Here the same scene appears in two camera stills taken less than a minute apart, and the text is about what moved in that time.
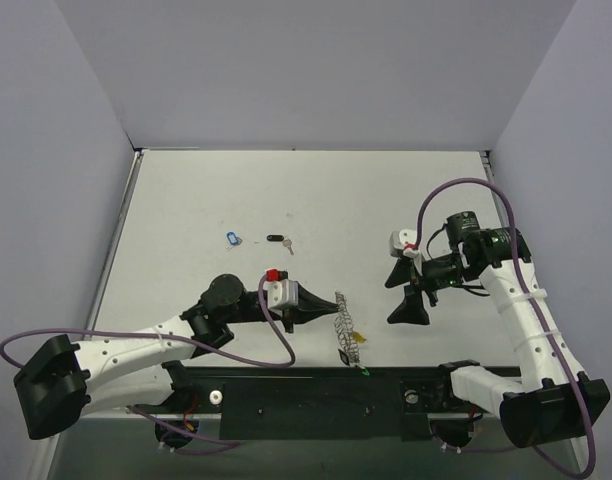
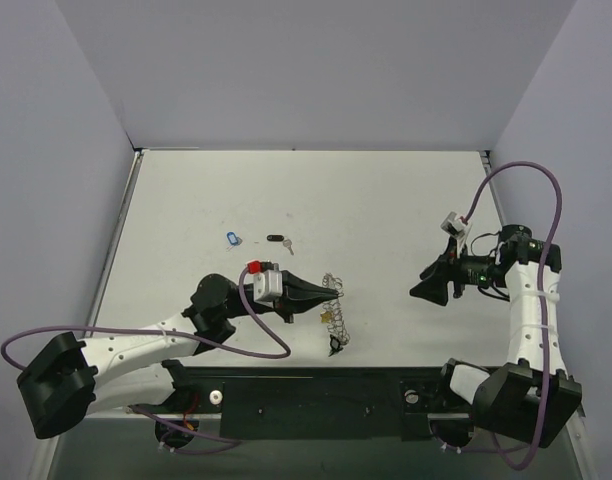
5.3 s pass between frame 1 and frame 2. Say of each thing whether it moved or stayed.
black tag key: stayed
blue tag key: stayed
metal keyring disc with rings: moved
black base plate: stayed
